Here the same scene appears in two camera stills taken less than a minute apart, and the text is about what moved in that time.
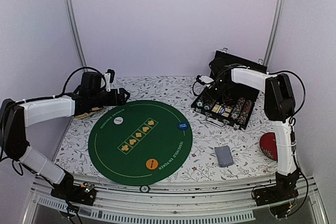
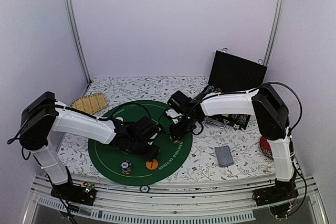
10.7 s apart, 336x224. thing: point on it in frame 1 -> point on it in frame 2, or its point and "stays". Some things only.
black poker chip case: x=226 y=102 stays
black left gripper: x=122 y=101 -> x=150 y=155
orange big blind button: x=151 y=163 stays
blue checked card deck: x=224 y=156 stays
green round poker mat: x=140 y=142 stays
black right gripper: x=223 y=92 -> x=179 y=135
